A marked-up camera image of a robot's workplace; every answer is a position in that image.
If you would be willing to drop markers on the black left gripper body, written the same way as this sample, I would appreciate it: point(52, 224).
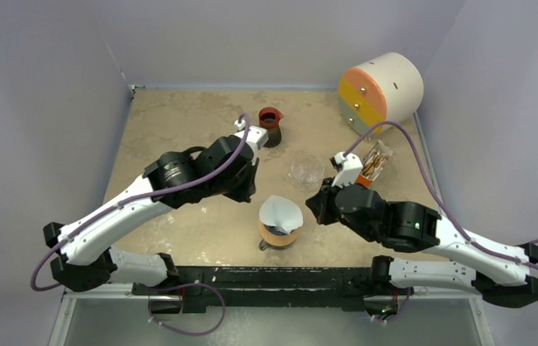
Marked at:
point(238, 188)

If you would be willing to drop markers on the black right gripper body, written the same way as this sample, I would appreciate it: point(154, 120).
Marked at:
point(325, 204)

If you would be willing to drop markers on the white paper coffee filter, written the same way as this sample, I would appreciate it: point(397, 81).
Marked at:
point(280, 211)

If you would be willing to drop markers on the blue ribbed glass dripper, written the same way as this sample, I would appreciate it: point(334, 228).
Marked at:
point(278, 230)

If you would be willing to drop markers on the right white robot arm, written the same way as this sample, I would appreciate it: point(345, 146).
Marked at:
point(498, 273)

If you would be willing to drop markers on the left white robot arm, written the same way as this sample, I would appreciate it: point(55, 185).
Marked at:
point(86, 257)

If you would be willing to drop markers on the orange coffee filter holder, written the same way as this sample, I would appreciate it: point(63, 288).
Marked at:
point(373, 163)

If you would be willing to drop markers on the red and black pitcher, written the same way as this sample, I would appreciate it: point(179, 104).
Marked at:
point(269, 118)

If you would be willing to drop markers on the round cream drawer cabinet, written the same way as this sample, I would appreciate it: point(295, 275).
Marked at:
point(388, 87)

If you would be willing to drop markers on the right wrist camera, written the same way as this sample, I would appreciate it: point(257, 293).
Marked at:
point(348, 166)

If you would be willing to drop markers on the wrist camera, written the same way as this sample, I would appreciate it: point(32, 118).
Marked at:
point(257, 136)
point(348, 166)

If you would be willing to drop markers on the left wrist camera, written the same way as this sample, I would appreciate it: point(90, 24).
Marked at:
point(257, 136)

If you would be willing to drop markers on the glass carafe with handle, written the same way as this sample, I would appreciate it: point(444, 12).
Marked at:
point(264, 245)

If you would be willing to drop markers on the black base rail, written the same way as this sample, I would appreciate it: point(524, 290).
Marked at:
point(351, 289)

